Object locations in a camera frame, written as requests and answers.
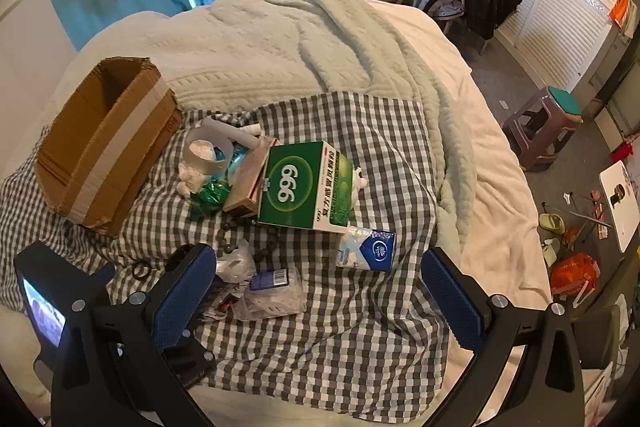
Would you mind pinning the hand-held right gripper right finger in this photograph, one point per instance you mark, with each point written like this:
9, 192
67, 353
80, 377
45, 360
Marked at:
450, 302

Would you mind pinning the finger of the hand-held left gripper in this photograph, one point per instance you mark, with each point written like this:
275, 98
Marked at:
192, 364

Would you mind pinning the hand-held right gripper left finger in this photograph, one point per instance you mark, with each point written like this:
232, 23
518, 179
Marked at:
180, 302

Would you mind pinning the small printed packet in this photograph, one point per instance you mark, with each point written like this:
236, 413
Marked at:
220, 299

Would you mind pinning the clear plastic bag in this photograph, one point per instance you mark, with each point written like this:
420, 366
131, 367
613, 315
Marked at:
235, 264

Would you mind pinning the clear cotton swab bottle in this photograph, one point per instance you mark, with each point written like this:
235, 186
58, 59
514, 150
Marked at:
270, 302

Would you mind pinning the blue and white tissue pack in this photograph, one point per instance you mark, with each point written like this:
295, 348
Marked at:
370, 252

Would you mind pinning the green foil packet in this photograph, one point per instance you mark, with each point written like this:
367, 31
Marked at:
210, 197

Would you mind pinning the white tissue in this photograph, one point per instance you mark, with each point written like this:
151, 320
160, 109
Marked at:
192, 179

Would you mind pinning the tan box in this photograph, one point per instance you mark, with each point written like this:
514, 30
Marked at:
245, 192

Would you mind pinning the clear tape roll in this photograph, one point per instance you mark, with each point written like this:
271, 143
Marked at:
200, 164

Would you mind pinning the brown cardboard box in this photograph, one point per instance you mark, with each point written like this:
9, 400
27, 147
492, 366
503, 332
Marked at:
125, 147

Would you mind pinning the white plug adapter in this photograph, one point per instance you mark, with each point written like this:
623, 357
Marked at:
359, 179

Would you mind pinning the blue blister pack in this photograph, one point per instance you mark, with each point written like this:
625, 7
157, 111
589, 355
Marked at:
239, 156

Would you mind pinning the green and white medicine box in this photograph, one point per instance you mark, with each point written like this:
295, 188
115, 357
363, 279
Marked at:
300, 187

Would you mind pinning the white bent tube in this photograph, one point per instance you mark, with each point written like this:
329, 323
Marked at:
240, 137

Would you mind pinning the grey checkered cloth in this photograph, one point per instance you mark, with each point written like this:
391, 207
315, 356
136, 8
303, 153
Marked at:
350, 307

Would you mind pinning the orange plastic bag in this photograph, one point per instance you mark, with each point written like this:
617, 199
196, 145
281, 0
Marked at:
572, 274

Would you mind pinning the green slipper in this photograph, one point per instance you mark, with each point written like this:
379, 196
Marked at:
552, 222

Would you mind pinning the white folding table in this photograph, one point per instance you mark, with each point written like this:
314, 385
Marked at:
625, 222

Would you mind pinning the red bag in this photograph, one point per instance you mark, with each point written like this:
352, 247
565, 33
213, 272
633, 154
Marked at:
622, 152

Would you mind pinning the purple stool with teal seat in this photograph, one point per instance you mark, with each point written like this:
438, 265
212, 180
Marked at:
565, 102

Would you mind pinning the pale green blanket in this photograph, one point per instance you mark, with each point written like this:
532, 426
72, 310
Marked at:
300, 47

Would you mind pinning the black jacket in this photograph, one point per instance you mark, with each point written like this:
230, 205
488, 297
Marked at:
485, 2

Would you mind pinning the white wardrobe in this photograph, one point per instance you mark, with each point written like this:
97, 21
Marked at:
550, 7

